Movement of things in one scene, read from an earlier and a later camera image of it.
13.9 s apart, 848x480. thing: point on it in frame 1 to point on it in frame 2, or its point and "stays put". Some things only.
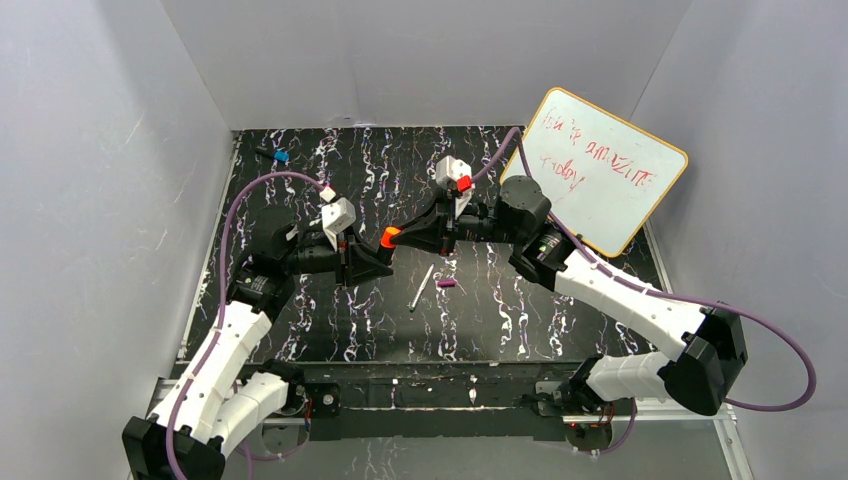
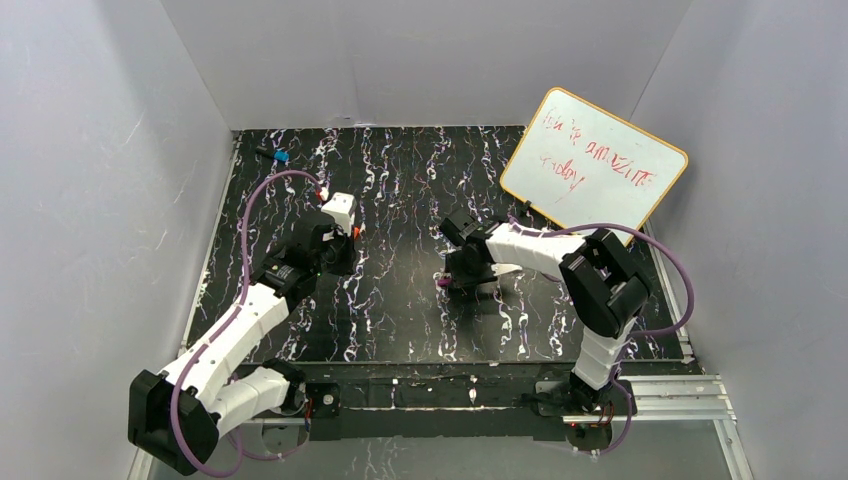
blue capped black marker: (276, 155) stays put
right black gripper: (448, 221) to (468, 271)
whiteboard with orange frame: (599, 175) stays put
